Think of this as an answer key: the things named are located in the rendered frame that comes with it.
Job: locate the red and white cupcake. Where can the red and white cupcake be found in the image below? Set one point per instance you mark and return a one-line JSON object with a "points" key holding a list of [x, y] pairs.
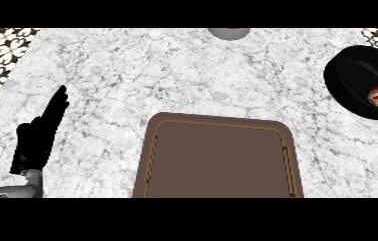
{"points": [[374, 96]]}

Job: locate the brown tray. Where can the brown tray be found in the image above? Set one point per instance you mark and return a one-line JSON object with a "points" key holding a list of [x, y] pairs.
{"points": [[219, 160]]}

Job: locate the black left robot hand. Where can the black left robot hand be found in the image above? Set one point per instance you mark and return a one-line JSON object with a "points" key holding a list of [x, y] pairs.
{"points": [[39, 137]]}

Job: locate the grey round object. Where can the grey round object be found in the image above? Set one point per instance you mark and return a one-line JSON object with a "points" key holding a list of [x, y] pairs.
{"points": [[228, 33]]}

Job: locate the black pot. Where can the black pot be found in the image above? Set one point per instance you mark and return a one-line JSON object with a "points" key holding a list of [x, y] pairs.
{"points": [[349, 85]]}

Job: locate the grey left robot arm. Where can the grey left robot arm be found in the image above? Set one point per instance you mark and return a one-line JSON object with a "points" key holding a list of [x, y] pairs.
{"points": [[27, 186]]}

